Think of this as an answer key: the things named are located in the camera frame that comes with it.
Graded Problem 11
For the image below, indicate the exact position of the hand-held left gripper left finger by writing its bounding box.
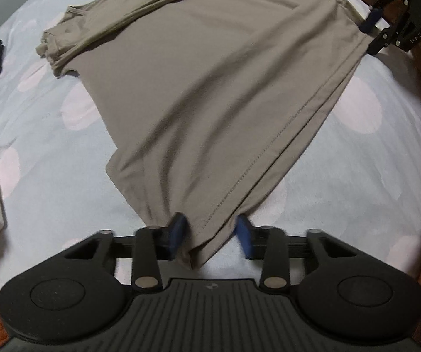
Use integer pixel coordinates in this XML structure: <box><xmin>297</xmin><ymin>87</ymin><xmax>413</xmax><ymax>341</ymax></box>
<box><xmin>54</xmin><ymin>212</ymin><xmax>189</xmax><ymax>295</ymax></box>

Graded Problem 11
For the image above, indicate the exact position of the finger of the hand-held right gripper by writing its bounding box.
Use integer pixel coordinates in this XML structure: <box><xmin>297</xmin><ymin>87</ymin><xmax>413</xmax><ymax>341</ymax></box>
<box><xmin>365</xmin><ymin>18</ymin><xmax>411</xmax><ymax>57</ymax></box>
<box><xmin>360</xmin><ymin>0</ymin><xmax>400</xmax><ymax>33</ymax></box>

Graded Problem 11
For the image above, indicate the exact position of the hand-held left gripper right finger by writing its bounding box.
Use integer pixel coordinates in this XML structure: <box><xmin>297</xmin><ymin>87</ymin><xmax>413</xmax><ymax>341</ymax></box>
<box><xmin>234</xmin><ymin>214</ymin><xmax>367</xmax><ymax>295</ymax></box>

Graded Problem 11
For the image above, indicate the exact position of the taupe long-sleeve shirt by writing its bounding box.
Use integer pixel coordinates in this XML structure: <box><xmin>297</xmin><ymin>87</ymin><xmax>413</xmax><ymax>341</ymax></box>
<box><xmin>36</xmin><ymin>0</ymin><xmax>373</xmax><ymax>270</ymax></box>

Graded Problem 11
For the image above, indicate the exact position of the light blue polka-dot bed sheet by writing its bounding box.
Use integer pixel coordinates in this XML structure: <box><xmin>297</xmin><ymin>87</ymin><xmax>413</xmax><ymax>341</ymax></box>
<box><xmin>0</xmin><ymin>0</ymin><xmax>421</xmax><ymax>301</ymax></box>

